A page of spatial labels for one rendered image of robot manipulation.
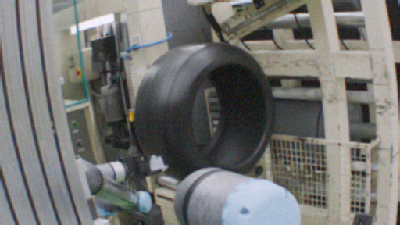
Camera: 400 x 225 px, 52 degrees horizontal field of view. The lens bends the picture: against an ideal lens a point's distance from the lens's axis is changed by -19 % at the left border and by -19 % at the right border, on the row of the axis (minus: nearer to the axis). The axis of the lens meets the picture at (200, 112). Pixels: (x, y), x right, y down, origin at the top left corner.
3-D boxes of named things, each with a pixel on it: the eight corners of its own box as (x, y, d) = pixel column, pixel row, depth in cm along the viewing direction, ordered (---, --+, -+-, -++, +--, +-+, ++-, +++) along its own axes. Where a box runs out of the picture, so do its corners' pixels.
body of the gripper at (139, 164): (151, 154, 180) (124, 159, 173) (154, 176, 181) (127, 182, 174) (141, 151, 186) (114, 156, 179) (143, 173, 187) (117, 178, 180)
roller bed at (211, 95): (213, 148, 258) (204, 90, 252) (233, 139, 267) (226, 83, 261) (240, 151, 243) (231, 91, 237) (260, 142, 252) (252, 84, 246)
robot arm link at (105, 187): (83, 148, 128) (152, 188, 171) (55, 149, 131) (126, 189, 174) (82, 188, 123) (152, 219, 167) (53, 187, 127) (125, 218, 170)
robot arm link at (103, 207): (119, 218, 165) (113, 190, 165) (94, 216, 168) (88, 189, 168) (128, 213, 173) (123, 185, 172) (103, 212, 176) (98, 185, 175)
